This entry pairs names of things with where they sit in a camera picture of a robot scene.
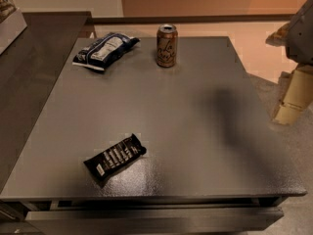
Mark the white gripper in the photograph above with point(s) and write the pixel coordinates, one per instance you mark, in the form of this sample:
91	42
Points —
301	38

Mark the black rxbar chocolate wrapper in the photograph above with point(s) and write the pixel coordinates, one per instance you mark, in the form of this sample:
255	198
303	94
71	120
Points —
115	158

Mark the copper La Croix can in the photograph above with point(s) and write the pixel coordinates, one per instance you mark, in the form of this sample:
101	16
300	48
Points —
166	45

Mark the blue white chip bag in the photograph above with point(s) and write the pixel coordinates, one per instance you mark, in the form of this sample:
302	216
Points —
99	55

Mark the white box with snacks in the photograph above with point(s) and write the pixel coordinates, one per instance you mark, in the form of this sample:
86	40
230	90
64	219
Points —
12	23

